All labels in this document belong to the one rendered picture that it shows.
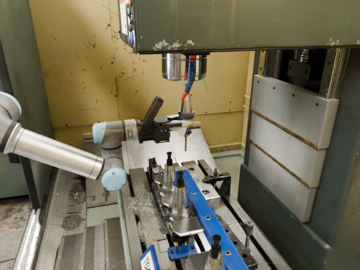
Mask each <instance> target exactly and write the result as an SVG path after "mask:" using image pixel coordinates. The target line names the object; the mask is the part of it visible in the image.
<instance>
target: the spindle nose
mask: <svg viewBox="0 0 360 270"><path fill-rule="evenodd" d="M161 56H162V57H161V64H162V77H163V78H164V79H167V80H171V81H187V80H188V75H189V56H184V55H182V54H161ZM196 59H197V60H196V62H197V63H196V66H197V67H196V69H197V70H196V77H195V81H198V80H203V79H205V78H206V73H207V55H199V56H197V58H196Z"/></svg>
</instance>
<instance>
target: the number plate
mask: <svg viewBox="0 0 360 270"><path fill-rule="evenodd" d="M141 267H142V270H155V267H154V263H153V258H152V254H151V251H149V252H148V254H146V256H145V257H144V258H143V260H142V261H141Z"/></svg>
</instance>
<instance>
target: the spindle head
mask: <svg viewBox="0 0 360 270"><path fill-rule="evenodd" d="M117 3H118V16H119V34H120V38H121V39H122V41H123V42H125V43H126V44H127V45H128V46H130V38H129V22H128V8H129V7H131V6H130V5H129V4H126V5H125V7H126V22H127V35H126V34H124V33H122V22H121V8H120V1H119V0H117ZM134 14H135V24H136V43H137V53H139V54H140V55H151V54H183V53H216V52H233V51H265V50H297V49H329V48H360V0H134ZM130 47H131V46H130Z"/></svg>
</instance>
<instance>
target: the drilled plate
mask: <svg viewBox="0 0 360 270"><path fill-rule="evenodd" d="M188 167H191V168H188ZM178 169H179V170H188V171H189V173H190V175H191V176H192V177H193V179H194V181H195V183H196V184H197V186H198V188H199V189H200V191H201V192H202V193H203V195H204V197H205V199H206V200H207V202H208V204H209V205H210V207H211V208H213V207H219V206H220V196H219V194H218V193H217V192H216V190H215V188H213V186H212V184H211V183H203V182H202V180H203V178H205V177H206V176H205V175H204V173H203V172H202V171H201V169H200V168H199V166H198V165H197V164H192V165H187V166H180V167H175V171H179V170H178ZM163 171H164V169H160V172H159V175H162V174H164V172H163ZM190 171H191V172H190ZM156 175H158V174H154V173H153V172H152V179H153V182H154V178H155V177H156ZM154 185H155V187H156V190H157V193H158V195H159V198H160V201H161V204H162V196H160V193H161V191H160V190H159V189H160V188H159V184H158V183H156V182H154ZM203 189H204V190H203ZM163 210H164V212H165V215H166V216H168V213H169V211H168V209H167V208H163Z"/></svg>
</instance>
